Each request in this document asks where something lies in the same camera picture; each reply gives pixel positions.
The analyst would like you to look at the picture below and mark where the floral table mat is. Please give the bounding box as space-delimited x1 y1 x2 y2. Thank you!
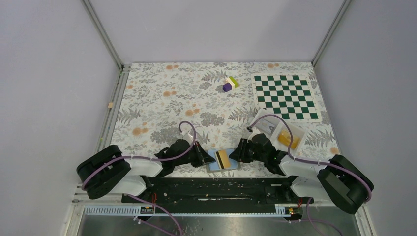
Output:
111 62 340 161

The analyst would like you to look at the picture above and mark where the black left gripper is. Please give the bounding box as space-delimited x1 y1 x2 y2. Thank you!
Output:
174 141 216 168

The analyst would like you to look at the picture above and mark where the silver card in bin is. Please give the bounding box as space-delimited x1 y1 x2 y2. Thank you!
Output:
259 119 276 134

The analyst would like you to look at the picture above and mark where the purple block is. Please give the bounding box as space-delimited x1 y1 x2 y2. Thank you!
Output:
222 83 233 92

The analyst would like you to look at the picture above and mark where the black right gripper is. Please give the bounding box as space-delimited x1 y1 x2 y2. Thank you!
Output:
229 138 267 163

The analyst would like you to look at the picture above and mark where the translucent plastic bin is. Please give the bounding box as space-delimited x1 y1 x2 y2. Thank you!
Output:
249 109 307 155

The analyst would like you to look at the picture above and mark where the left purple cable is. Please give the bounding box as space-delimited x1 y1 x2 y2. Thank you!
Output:
81 120 198 236

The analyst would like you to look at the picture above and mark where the left aluminium frame post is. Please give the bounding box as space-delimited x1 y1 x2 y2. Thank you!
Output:
81 0 124 70

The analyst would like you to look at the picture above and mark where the aluminium frame post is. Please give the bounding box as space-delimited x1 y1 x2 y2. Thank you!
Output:
311 0 352 67
81 0 124 70

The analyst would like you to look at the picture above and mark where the white pink block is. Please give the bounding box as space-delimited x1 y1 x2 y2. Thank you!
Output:
226 77 235 90

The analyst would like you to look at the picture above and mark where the green block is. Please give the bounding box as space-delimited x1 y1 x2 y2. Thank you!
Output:
228 76 239 87

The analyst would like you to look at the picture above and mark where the orange card in bin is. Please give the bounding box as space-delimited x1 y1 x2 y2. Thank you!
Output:
277 130 300 150

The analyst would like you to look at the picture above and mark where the right aluminium frame post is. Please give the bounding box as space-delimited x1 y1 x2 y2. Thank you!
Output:
311 0 352 67

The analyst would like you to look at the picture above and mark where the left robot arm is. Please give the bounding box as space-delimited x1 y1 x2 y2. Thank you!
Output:
76 139 216 202

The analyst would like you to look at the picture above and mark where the green white chessboard mat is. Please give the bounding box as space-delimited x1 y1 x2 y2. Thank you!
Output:
251 73 322 122

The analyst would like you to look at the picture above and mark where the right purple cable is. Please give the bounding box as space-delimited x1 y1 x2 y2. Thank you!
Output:
247 114 373 236

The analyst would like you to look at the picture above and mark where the purple cable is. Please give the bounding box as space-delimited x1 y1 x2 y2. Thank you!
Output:
81 120 198 236
247 114 373 236

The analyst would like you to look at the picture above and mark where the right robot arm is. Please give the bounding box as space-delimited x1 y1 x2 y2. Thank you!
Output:
230 134 374 214

